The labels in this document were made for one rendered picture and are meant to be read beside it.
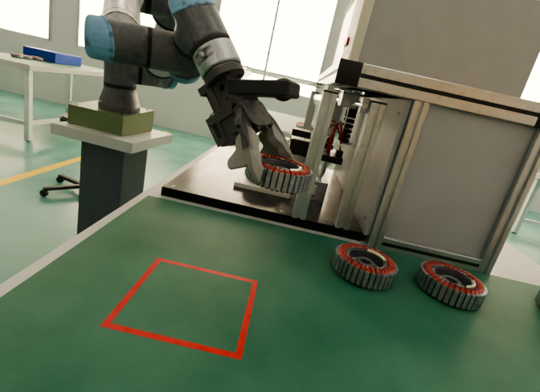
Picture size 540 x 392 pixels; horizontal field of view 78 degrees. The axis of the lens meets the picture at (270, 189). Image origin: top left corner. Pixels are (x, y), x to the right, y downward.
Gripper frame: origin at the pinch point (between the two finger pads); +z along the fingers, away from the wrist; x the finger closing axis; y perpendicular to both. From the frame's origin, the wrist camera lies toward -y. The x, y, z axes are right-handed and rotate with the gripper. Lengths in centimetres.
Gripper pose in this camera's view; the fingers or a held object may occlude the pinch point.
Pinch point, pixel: (281, 173)
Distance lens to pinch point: 56.6
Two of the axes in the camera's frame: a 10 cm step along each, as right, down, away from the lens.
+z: 4.2, 9.1, -0.3
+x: -4.7, 1.9, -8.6
